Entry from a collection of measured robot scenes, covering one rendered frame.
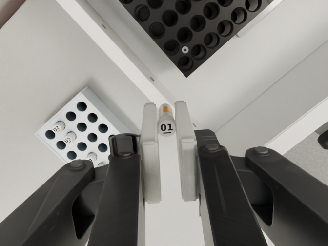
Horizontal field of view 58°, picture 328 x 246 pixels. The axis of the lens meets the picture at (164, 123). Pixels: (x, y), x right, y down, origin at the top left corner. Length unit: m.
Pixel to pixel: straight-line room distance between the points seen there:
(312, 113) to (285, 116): 0.02
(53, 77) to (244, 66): 0.24
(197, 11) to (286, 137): 0.12
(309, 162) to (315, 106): 1.17
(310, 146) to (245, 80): 1.08
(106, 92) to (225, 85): 0.16
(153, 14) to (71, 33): 0.18
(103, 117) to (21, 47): 0.14
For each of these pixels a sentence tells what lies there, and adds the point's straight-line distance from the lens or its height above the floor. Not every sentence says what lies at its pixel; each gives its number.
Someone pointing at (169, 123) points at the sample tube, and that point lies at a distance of 0.19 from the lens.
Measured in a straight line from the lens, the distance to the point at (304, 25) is 0.35.
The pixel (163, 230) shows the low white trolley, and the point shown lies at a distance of 0.50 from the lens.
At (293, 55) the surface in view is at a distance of 0.35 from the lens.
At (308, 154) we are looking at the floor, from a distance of 1.41.
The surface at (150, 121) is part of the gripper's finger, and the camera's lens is 0.15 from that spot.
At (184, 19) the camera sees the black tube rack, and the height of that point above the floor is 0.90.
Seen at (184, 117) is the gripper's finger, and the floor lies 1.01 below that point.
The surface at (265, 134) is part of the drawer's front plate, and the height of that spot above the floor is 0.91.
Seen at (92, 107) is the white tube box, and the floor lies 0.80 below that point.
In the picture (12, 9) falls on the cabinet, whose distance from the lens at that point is 0.49.
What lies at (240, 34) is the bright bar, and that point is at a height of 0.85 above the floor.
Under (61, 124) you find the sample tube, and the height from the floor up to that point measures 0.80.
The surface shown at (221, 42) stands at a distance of 0.26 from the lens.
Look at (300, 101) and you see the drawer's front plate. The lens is 0.28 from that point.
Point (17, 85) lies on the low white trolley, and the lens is 0.44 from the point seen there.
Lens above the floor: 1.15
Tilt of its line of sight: 72 degrees down
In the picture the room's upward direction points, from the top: 177 degrees clockwise
